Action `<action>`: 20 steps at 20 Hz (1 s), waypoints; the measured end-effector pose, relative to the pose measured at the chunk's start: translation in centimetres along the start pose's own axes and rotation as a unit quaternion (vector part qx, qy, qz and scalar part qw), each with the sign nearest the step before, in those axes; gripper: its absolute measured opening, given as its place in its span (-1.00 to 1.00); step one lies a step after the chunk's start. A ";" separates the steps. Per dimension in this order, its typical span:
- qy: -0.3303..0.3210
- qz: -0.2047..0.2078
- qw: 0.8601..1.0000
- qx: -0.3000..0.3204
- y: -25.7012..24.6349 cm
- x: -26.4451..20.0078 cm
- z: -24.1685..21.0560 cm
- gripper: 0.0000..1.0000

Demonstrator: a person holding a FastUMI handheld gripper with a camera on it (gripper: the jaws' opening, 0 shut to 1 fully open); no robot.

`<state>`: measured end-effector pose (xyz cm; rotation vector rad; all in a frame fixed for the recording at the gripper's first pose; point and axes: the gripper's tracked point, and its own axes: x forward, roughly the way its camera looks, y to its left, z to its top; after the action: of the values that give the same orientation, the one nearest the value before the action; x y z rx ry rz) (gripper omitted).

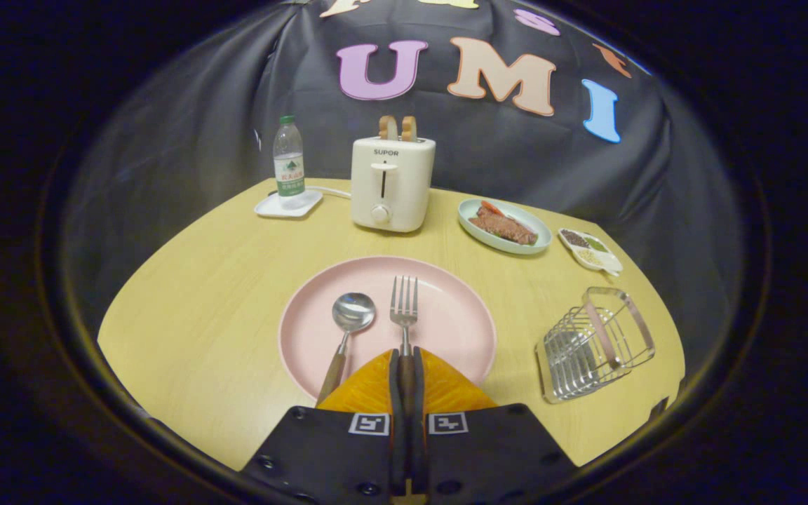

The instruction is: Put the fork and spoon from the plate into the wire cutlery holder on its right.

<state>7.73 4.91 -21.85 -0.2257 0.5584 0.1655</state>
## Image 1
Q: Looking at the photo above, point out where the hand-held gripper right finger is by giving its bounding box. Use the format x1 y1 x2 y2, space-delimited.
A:
411 347 579 505

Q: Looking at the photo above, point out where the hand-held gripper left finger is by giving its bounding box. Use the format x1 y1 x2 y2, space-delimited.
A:
241 349 409 505

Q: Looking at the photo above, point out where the wooden-handled metal fork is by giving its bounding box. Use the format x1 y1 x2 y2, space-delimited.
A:
389 275 419 416

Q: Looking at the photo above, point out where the pink round plate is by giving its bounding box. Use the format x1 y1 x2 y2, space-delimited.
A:
278 255 498 401

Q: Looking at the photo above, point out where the pale green oval plate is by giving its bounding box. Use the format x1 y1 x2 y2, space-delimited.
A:
457 198 553 255

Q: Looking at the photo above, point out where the brown cooked steak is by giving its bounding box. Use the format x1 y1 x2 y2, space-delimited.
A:
468 210 539 246

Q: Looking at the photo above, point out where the cream white toaster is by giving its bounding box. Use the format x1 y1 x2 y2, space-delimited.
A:
349 135 437 234

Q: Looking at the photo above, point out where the white divided seasoning dish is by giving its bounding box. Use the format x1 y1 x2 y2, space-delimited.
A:
558 228 624 276

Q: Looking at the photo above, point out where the white square coaster tray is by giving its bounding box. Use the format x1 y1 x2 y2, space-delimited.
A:
254 189 324 220

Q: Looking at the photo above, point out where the clear plastic water bottle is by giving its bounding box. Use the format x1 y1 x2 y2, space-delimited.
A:
273 115 307 210

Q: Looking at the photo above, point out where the black backdrop cloth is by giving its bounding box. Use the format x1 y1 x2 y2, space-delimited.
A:
60 0 750 383

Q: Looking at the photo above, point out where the wooden-handled metal spoon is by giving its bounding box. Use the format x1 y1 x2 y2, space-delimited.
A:
315 292 377 407

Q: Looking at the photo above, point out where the metal wire rack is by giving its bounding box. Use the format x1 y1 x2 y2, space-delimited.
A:
534 286 657 405

